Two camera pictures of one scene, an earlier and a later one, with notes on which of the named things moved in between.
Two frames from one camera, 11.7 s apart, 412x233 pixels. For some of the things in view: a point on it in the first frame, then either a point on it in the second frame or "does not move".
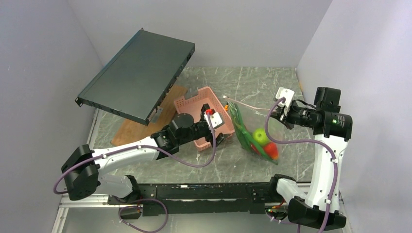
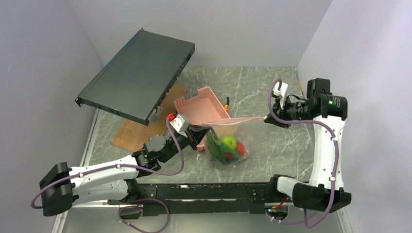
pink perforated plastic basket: (192, 105) does not move
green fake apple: (259, 135) to (230, 141)
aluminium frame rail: (97, 200) does not move
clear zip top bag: (249, 124) to (229, 141)
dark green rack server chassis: (135, 82) does not move
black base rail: (207, 198) does not move
